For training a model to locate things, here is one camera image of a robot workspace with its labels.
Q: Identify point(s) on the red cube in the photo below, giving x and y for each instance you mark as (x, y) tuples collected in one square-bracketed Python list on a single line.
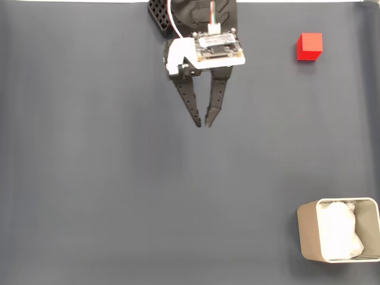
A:
[(308, 46)]

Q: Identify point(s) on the beige rounded box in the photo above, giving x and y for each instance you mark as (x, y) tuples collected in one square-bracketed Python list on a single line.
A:
[(307, 231)]

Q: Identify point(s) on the grey table mat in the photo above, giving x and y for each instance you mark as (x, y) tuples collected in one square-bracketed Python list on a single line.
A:
[(118, 178)]

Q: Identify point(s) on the white crumpled paper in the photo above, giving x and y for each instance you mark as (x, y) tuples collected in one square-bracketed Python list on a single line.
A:
[(338, 228)]

